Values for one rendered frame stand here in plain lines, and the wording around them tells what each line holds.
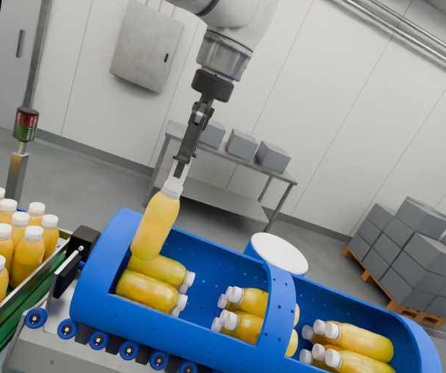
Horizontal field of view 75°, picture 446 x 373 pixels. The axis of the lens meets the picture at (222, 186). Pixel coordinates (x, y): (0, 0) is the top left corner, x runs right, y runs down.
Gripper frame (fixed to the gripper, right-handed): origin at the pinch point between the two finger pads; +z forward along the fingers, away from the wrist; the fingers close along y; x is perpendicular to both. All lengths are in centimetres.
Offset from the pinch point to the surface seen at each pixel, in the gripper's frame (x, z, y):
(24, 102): 216, 96, 295
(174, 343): -12.8, 33.5, -8.8
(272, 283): -30.0, 17.5, 1.8
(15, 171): 56, 36, 39
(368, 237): -262, 93, 311
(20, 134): 55, 22, 38
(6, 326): 25, 50, -4
